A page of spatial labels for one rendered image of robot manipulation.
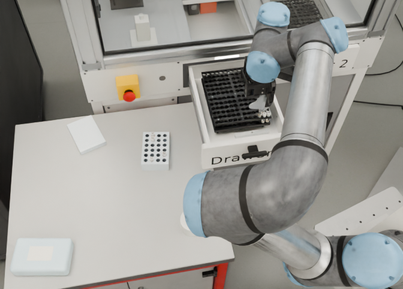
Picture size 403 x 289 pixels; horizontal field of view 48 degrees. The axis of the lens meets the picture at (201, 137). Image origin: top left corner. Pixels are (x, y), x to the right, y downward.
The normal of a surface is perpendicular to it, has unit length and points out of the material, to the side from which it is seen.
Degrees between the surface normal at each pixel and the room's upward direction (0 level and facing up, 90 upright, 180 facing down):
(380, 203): 0
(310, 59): 20
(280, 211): 53
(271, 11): 0
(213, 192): 37
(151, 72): 90
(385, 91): 0
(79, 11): 90
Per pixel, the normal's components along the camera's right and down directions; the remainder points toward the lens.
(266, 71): -0.24, 0.79
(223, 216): -0.50, 0.33
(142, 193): 0.02, -0.59
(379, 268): -0.48, -0.23
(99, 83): 0.18, 0.80
